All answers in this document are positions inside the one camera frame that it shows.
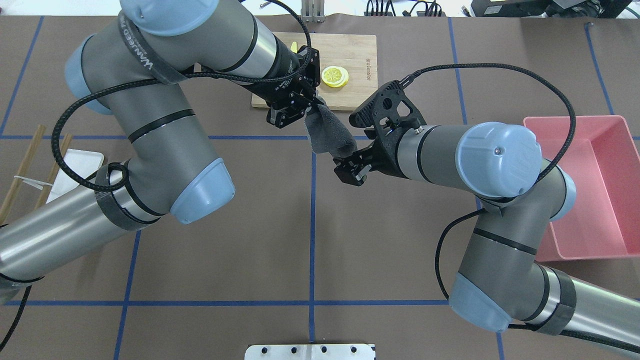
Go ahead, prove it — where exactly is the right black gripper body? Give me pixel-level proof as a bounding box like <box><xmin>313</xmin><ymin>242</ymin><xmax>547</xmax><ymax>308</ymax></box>
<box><xmin>333</xmin><ymin>142</ymin><xmax>401</xmax><ymax>186</ymax></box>

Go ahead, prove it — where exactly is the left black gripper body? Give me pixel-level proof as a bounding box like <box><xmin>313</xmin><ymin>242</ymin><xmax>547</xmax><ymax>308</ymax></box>
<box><xmin>265</xmin><ymin>46</ymin><xmax>320</xmax><ymax>129</ymax></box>

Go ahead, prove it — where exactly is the grey pink cloth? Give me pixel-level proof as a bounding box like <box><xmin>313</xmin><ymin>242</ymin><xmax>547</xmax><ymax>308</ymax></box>
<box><xmin>304</xmin><ymin>104</ymin><xmax>357</xmax><ymax>158</ymax></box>

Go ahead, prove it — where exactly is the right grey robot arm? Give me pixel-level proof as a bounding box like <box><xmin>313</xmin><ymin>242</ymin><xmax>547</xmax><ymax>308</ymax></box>
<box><xmin>331</xmin><ymin>120</ymin><xmax>639</xmax><ymax>356</ymax></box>

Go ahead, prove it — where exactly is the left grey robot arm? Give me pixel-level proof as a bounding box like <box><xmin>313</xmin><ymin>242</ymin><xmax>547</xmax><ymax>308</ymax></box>
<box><xmin>1</xmin><ymin>0</ymin><xmax>320</xmax><ymax>305</ymax></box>

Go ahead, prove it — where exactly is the yellow lemon slice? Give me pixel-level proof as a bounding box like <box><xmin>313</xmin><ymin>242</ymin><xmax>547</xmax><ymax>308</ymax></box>
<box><xmin>320</xmin><ymin>65</ymin><xmax>350</xmax><ymax>88</ymax></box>

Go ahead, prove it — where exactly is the bamboo cutting board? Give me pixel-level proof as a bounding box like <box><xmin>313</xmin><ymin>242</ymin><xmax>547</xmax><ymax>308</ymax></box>
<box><xmin>251</xmin><ymin>32</ymin><xmax>378</xmax><ymax>112</ymax></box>

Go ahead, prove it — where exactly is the white tray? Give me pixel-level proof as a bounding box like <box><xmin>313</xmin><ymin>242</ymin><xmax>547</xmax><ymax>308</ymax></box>
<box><xmin>45</xmin><ymin>148</ymin><xmax>105</xmax><ymax>204</ymax></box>

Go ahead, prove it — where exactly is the pink plastic bin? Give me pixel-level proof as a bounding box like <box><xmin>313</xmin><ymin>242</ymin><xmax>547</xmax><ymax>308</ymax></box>
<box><xmin>535</xmin><ymin>115</ymin><xmax>640</xmax><ymax>262</ymax></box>

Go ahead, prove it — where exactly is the wooden rack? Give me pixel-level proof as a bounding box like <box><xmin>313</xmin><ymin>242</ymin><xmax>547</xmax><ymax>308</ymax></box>
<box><xmin>0</xmin><ymin>125</ymin><xmax>74</xmax><ymax>224</ymax></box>

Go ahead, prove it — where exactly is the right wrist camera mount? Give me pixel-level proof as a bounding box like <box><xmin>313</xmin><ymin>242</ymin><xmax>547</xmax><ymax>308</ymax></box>
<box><xmin>349</xmin><ymin>75</ymin><xmax>426</xmax><ymax>140</ymax></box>

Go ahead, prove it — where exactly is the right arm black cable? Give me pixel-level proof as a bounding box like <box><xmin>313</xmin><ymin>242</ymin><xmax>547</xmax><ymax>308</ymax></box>
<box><xmin>397</xmin><ymin>63</ymin><xmax>577</xmax><ymax>301</ymax></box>

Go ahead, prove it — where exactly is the metal base plate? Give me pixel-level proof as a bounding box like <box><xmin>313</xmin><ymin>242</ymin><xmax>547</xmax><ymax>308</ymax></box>
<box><xmin>244</xmin><ymin>343</ymin><xmax>377</xmax><ymax>360</ymax></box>

